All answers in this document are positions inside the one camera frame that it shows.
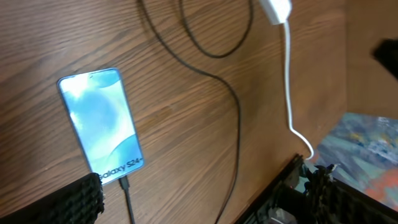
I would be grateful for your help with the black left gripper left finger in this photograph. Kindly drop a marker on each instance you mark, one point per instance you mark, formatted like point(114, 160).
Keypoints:
point(80, 202)

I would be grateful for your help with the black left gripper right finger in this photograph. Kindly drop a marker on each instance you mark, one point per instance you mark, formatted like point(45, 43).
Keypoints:
point(332, 201)

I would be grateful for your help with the blue Galaxy S24+ smartphone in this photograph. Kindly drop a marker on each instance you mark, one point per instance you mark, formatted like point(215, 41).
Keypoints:
point(97, 105)

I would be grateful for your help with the brown cardboard backdrop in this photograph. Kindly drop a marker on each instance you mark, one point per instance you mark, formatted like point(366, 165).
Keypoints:
point(371, 89)

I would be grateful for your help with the white power strip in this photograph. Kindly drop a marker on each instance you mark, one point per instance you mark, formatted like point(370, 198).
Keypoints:
point(277, 11)

